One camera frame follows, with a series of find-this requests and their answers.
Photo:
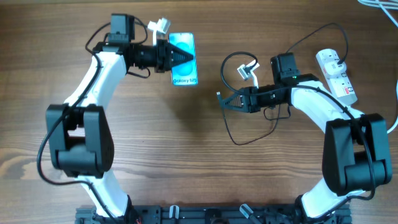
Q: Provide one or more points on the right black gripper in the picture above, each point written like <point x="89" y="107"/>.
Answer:
<point x="247" y="107"/>

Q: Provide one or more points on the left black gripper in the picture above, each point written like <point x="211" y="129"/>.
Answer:
<point x="163" y="58"/>

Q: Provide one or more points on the turquoise Galaxy smartphone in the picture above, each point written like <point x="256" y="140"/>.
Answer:
<point x="185" y="74"/>

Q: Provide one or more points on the white power strip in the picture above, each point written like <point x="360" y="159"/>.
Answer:
<point x="340" y="86"/>

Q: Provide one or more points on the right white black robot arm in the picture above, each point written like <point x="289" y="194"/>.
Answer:
<point x="356" y="155"/>

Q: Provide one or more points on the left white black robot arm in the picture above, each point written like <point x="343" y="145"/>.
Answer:
<point x="78" y="134"/>

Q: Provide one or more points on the white charger plug adapter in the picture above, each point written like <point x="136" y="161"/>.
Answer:
<point x="333" y="68"/>

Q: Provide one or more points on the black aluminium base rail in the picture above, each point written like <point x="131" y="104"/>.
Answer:
<point x="214" y="214"/>

